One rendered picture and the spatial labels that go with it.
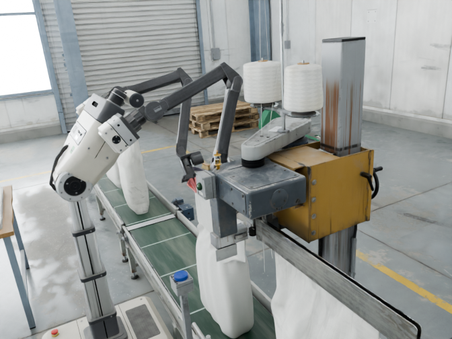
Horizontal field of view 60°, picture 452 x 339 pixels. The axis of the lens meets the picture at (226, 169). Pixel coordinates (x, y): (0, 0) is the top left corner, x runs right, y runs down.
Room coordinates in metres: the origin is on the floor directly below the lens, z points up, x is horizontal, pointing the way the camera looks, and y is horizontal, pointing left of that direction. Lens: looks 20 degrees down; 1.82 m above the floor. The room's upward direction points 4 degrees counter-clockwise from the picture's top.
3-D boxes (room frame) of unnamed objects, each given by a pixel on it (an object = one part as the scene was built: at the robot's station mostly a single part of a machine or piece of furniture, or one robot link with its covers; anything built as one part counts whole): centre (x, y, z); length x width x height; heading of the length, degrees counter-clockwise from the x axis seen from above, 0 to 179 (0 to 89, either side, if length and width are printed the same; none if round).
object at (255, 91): (1.65, -0.18, 1.61); 0.17 x 0.17 x 0.17
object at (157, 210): (3.90, 1.15, 0.34); 2.21 x 0.39 x 0.09; 27
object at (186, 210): (3.17, 0.43, 0.35); 0.30 x 0.15 x 0.15; 27
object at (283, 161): (1.42, -0.21, 1.26); 0.22 x 0.05 x 0.16; 27
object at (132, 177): (3.25, 0.83, 0.74); 0.47 x 0.22 x 0.72; 25
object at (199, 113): (7.41, 0.04, 0.36); 1.20 x 0.82 x 0.14; 113
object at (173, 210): (3.87, 1.14, 0.35); 2.26 x 0.48 x 0.14; 27
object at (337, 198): (1.50, -0.39, 1.18); 0.34 x 0.25 x 0.31; 117
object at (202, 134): (7.44, 0.03, 0.07); 1.20 x 0.82 x 0.14; 115
